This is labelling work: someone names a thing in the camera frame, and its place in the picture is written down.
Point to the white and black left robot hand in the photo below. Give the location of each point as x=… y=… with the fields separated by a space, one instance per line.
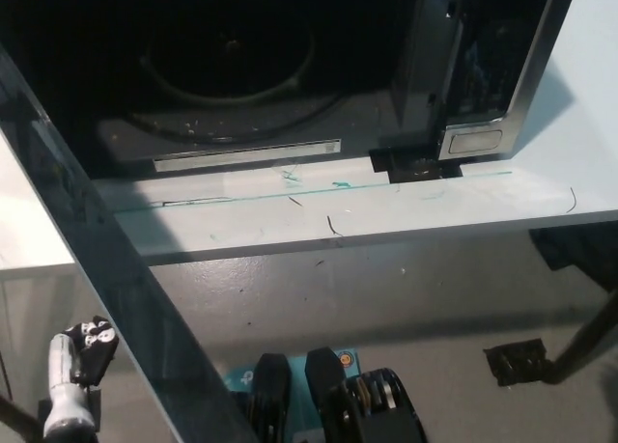
x=65 y=366

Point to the black glass microwave door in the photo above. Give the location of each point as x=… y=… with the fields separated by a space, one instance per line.
x=120 y=293

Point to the black robot body left block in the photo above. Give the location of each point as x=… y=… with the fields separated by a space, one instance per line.
x=270 y=390

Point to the stainless steel microwave oven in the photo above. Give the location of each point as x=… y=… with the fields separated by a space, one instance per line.
x=217 y=146

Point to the black microwave foot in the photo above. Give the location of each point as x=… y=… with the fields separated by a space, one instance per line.
x=415 y=170

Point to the silver microwave door release button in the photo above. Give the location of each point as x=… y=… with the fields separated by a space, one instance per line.
x=473 y=141

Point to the round glass turntable plate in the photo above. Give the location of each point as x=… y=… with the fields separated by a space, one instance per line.
x=232 y=66

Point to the black floor plate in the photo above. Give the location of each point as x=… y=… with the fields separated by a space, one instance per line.
x=516 y=363

